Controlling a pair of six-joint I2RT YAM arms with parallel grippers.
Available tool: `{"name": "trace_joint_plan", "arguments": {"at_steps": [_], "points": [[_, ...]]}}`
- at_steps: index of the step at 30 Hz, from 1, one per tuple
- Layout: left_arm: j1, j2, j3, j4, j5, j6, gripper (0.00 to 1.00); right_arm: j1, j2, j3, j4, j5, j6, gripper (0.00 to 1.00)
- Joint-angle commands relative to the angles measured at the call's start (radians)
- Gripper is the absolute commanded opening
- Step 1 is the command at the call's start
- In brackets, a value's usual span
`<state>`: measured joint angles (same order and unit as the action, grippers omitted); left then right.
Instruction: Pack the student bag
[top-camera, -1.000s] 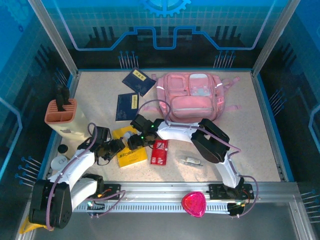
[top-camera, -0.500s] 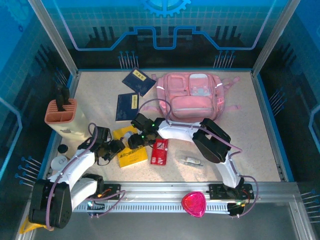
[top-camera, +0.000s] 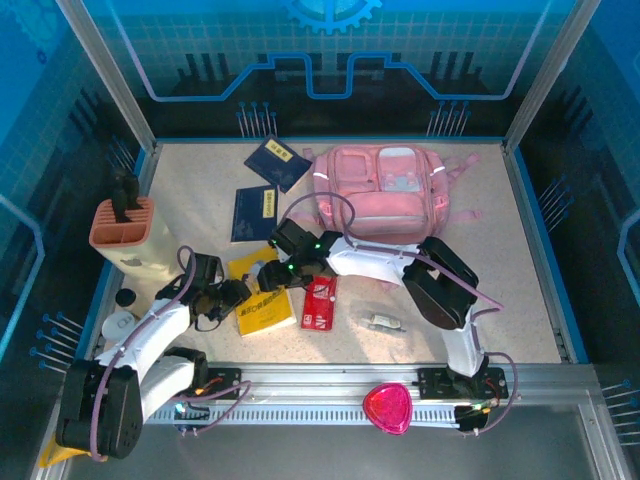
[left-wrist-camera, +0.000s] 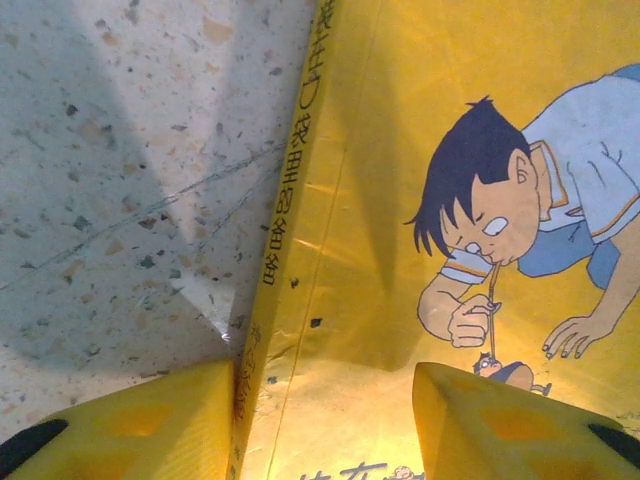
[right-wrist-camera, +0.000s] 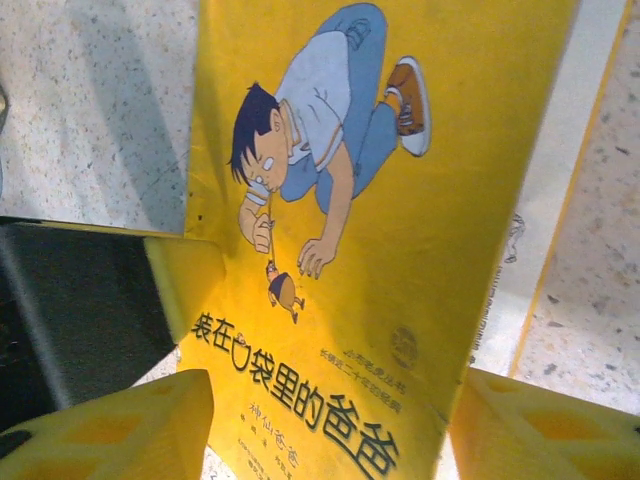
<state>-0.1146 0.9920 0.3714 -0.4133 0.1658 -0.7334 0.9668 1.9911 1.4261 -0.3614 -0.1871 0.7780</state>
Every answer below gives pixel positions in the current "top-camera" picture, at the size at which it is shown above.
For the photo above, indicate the dark blue book yellow label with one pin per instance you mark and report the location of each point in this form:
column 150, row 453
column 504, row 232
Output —
column 275, row 167
column 250, row 215

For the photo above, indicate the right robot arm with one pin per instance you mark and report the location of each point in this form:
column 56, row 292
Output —
column 370, row 260

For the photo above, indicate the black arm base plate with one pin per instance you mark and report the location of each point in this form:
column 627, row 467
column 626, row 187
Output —
column 225, row 375
column 435, row 380

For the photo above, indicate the clear plastic packet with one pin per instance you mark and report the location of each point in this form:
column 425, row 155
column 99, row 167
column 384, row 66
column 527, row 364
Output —
column 381, row 321

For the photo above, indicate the pink heart-shaped object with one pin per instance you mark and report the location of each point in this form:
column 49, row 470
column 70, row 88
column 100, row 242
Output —
column 387, row 407

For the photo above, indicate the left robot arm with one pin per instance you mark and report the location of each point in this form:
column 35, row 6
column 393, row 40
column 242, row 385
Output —
column 160, row 330

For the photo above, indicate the black-lidded small bottle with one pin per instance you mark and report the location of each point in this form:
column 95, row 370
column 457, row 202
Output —
column 126, row 297

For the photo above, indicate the small circuit board with LEDs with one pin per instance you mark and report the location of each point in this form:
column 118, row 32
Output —
column 475, row 409
column 192, row 412

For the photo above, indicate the aluminium front beam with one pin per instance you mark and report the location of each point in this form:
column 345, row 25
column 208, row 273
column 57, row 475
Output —
column 325, row 380

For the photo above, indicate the white-lidded can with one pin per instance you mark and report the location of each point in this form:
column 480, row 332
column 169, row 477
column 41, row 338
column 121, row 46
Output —
column 117, row 325

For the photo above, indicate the red pouch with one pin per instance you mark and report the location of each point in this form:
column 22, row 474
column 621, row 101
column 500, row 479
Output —
column 320, row 310

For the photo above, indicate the yellow plastic bag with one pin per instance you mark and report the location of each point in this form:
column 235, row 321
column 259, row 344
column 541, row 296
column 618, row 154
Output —
column 50, row 457

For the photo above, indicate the aluminium frame post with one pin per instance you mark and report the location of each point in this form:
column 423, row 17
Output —
column 550, row 75
column 107, row 75

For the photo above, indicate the beige knife block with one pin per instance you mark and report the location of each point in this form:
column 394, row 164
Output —
column 145, row 240

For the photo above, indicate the pink backpack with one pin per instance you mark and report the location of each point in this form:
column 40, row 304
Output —
column 380, row 205

